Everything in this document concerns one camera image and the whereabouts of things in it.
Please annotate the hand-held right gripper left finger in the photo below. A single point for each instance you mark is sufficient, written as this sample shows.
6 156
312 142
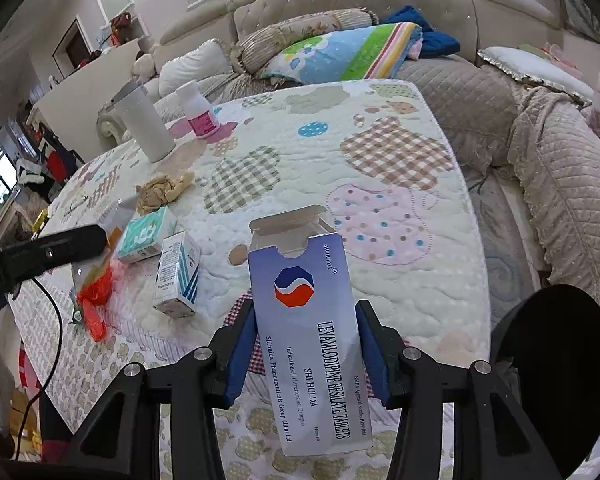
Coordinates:
240 355

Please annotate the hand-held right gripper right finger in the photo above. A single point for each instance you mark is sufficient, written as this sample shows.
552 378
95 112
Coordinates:
376 360

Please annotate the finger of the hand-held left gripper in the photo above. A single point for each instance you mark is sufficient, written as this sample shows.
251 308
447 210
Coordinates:
50 252

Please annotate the orange plastic snack packet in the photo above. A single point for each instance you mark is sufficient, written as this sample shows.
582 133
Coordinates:
97 295

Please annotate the teal tissue packet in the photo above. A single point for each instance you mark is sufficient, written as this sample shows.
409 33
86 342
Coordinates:
145 235

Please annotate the blue white medicine box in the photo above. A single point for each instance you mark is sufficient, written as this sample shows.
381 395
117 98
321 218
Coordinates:
177 275

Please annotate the white thermos bottle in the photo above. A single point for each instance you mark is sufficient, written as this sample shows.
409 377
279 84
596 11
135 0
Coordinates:
145 125

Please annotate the grey patterned rug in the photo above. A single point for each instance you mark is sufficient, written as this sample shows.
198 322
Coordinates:
505 260

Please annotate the white cabinet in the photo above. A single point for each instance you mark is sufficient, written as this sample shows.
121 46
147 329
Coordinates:
80 85

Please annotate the white pink-label pill bottle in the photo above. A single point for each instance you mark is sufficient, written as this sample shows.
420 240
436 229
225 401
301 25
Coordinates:
200 115

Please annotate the cream plush bear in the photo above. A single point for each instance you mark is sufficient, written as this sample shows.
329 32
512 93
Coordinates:
143 66

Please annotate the plain white cushion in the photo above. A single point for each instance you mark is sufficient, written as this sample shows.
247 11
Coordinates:
195 65

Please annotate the red hanging bag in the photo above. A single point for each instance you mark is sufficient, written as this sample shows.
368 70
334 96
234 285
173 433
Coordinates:
121 22

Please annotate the beige quilted sofa cover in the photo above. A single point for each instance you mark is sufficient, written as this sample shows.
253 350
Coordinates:
570 185

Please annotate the striped floral bolster pillow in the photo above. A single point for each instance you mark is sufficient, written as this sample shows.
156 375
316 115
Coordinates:
265 45

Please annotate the blue cartoon folded blanket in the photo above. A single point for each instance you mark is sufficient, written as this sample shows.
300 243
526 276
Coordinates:
340 50

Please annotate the dark blue towel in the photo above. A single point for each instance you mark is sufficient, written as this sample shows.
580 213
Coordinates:
440 42

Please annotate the white frilled cushion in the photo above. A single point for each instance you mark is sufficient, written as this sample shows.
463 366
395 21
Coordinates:
520 62

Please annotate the pink plastic tray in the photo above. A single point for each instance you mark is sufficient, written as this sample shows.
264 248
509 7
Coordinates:
560 55

